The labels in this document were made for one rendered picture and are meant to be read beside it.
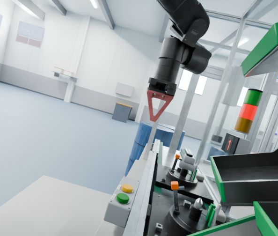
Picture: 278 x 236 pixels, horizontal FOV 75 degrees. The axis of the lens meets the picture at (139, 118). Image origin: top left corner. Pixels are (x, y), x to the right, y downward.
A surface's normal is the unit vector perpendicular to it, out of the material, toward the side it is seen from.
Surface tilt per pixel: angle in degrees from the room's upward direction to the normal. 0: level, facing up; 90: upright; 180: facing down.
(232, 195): 90
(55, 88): 90
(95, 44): 90
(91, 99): 90
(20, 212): 0
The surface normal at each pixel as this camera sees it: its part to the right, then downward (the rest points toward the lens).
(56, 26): -0.03, 0.09
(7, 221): 0.28, -0.96
